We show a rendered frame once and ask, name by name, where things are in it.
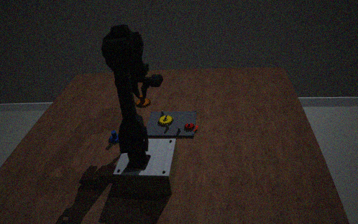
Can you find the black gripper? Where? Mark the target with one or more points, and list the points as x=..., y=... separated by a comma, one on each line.
x=138, y=75

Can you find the yellow gear with black stripe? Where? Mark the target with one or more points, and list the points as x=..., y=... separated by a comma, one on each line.
x=164, y=121

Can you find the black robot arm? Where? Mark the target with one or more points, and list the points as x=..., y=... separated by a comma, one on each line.
x=122, y=49

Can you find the orange gear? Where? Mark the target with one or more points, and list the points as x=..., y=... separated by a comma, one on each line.
x=141, y=103

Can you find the red gear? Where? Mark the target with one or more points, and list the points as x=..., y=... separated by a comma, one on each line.
x=189, y=127

